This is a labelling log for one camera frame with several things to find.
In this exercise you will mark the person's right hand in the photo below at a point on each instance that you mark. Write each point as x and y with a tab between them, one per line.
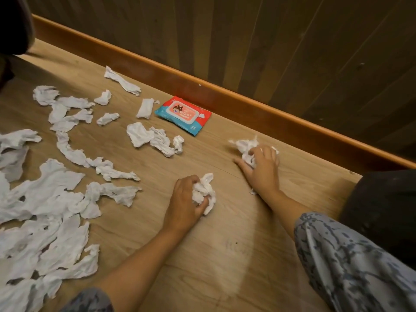
265	177

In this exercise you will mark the person's left hand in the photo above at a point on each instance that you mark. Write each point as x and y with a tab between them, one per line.
180	207

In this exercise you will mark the person's left thumb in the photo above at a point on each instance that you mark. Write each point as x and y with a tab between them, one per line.
202	206

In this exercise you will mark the person's right thumb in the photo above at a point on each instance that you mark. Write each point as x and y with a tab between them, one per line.
243	167

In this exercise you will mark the white wet wipe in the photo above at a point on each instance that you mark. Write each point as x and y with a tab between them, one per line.
244	147
204	191

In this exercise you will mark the person's right forearm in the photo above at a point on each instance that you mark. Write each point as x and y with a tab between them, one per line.
286	211

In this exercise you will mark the person's left forearm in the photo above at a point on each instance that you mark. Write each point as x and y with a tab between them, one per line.
139	266

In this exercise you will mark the orange wooden skirting board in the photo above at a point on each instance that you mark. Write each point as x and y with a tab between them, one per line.
227	100

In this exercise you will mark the red and blue wipes packet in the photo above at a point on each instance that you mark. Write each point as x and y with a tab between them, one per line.
182	115

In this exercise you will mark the spread of scattered white wipes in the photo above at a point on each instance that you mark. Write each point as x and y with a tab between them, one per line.
58	198

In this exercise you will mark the person's black trouser leg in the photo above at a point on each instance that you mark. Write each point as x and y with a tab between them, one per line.
383	207

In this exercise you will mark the person's left patterned grey sleeve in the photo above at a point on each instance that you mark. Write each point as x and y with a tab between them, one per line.
89	302

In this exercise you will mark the person's patterned grey sleeve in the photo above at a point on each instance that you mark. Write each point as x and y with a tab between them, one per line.
89	302
354	269

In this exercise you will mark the person's right patterned grey sleeve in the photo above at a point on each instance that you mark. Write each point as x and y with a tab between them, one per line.
354	269

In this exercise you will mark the dark rounded object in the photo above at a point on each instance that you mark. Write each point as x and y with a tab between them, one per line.
14	25

